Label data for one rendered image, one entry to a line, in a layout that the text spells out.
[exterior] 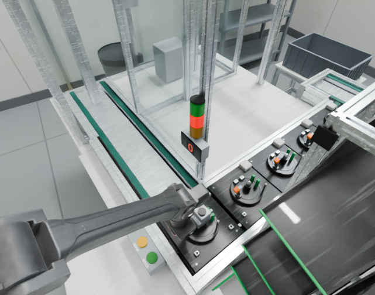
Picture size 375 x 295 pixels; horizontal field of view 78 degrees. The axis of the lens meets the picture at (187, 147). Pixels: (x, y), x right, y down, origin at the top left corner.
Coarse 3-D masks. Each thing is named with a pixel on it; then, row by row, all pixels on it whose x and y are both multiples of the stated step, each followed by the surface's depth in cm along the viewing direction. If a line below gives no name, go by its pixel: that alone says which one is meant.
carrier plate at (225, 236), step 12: (204, 204) 98; (216, 204) 98; (216, 216) 94; (228, 216) 94; (228, 228) 91; (240, 228) 91; (216, 240) 88; (228, 240) 88; (180, 252) 87; (192, 252) 85; (204, 252) 85; (216, 252) 85; (192, 264) 82; (204, 264) 82
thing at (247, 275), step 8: (232, 264) 60; (240, 264) 61; (248, 264) 61; (240, 272) 60; (248, 272) 60; (256, 272) 59; (240, 280) 58; (248, 280) 59; (256, 280) 58; (248, 288) 58; (256, 288) 58; (264, 288) 57
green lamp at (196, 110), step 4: (192, 104) 72; (204, 104) 73; (192, 108) 73; (196, 108) 73; (200, 108) 73; (204, 108) 74; (192, 112) 74; (196, 112) 74; (200, 112) 74; (204, 112) 76; (196, 116) 75; (200, 116) 75
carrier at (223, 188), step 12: (240, 168) 110; (252, 168) 110; (228, 180) 106; (240, 180) 103; (252, 180) 101; (264, 180) 106; (216, 192) 102; (228, 192) 102; (240, 192) 99; (252, 192) 99; (264, 192) 102; (276, 192) 102; (228, 204) 98; (240, 204) 98; (252, 204) 96; (264, 204) 98; (240, 216) 94; (252, 216) 94
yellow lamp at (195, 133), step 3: (192, 129) 80; (195, 129) 80; (198, 129) 80; (201, 129) 80; (192, 132) 81; (195, 132) 81; (198, 132) 81; (201, 132) 82; (192, 135) 82; (195, 135) 82; (198, 135) 82; (201, 135) 83; (195, 138) 83
